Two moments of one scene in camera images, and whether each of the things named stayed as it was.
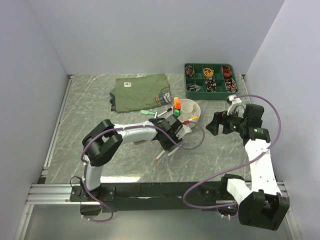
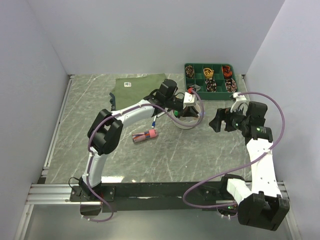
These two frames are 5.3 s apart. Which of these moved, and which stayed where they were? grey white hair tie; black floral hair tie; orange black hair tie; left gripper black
Moved: left gripper black
Stayed: black floral hair tie; grey white hair tie; orange black hair tie
